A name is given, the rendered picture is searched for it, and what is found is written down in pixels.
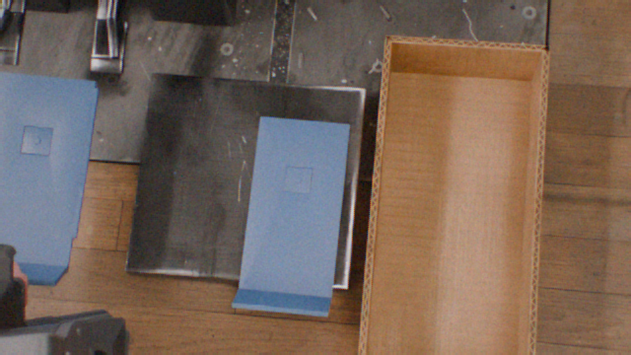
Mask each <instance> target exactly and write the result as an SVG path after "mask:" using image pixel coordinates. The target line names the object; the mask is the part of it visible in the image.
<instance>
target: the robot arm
mask: <svg viewBox="0 0 631 355"><path fill-rule="evenodd" d="M16 254H17V251H16V249H15V248H14V247H12V246H10V245H4V244H0V355H129V335H130V332H129V330H128V329H127V328H125V318H124V317H119V318H116V317H113V316H112V315H111V314H110V313H109V312H108V311H106V310H105V309H98V310H91V311H85V312H81V313H75V314H69V315H63V316H56V317H54V316H45V317H39V318H33V319H27V314H26V308H25V306H26V305H27V303H28V293H29V279H28V275H26V274H24V273H22V270H21V267H20V265H19V263H18V262H16V261H14V256H15V255H16Z"/></svg>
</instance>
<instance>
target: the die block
mask: <svg viewBox="0 0 631 355"><path fill-rule="evenodd" d="M70 1H71V0H29V3H28V9H27V10H32V11H42V12H45V13H59V14H68V13H69V7H70ZM237 2H238V0H146V3H147V5H148V7H149V9H150V11H151V13H152V15H153V17H154V19H155V21H156V22H170V23H184V24H197V25H210V26H224V27H233V26H234V24H235V16H236V10H237Z"/></svg>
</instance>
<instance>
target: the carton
mask: <svg viewBox="0 0 631 355"><path fill-rule="evenodd" d="M549 49H550V46H549V45H538V44H524V43H514V44H510V43H497V42H483V41H470V40H455V39H442V38H428V37H402V36H387V35H386V46H385V58H384V69H383V79H382V90H381V102H380V112H379V124H378V135H377V145H376V157H375V167H374V178H373V189H372V200H371V211H370V222H369V234H368V243H367V254H366V265H365V276H364V298H363V310H362V320H361V331H360V342H359V354H358V355H535V339H536V320H537V299H538V296H537V280H538V262H539V242H540V223H541V203H542V184H543V165H544V146H545V126H546V108H547V88H548V68H549Z"/></svg>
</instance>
